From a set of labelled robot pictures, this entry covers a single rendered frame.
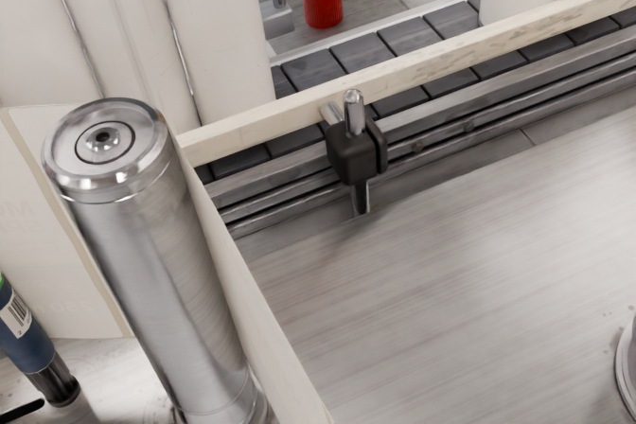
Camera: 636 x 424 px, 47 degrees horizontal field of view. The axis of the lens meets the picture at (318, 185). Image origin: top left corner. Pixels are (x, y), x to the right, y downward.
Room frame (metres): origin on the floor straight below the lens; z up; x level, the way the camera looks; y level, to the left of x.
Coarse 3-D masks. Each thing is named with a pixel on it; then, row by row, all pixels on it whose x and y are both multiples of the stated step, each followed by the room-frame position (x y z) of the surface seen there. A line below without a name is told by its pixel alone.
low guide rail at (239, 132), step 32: (576, 0) 0.40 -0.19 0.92; (608, 0) 0.40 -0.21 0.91; (480, 32) 0.38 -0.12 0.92; (512, 32) 0.38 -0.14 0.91; (544, 32) 0.38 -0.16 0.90; (384, 64) 0.36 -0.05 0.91; (416, 64) 0.36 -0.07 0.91; (448, 64) 0.36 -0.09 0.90; (288, 96) 0.34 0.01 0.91; (320, 96) 0.34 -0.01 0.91; (384, 96) 0.35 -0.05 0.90; (224, 128) 0.32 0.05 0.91; (256, 128) 0.32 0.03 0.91; (288, 128) 0.33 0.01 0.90; (192, 160) 0.31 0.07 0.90
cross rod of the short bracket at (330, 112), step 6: (330, 102) 0.33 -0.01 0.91; (324, 108) 0.33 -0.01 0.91; (330, 108) 0.33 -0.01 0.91; (336, 108) 0.33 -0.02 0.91; (324, 114) 0.33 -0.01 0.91; (330, 114) 0.33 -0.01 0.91; (336, 114) 0.32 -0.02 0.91; (342, 114) 0.32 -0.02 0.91; (330, 120) 0.32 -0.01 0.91; (336, 120) 0.32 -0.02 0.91; (342, 120) 0.32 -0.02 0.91
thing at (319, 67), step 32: (480, 0) 0.46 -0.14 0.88; (384, 32) 0.44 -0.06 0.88; (416, 32) 0.43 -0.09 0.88; (448, 32) 0.43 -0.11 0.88; (576, 32) 0.41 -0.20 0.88; (608, 32) 0.40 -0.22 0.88; (288, 64) 0.41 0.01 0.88; (320, 64) 0.41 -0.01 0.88; (352, 64) 0.40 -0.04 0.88; (480, 64) 0.39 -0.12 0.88; (512, 64) 0.38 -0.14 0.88; (192, 96) 0.39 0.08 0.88; (416, 96) 0.36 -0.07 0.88; (320, 128) 0.35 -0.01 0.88; (224, 160) 0.33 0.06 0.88; (256, 160) 0.32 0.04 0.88
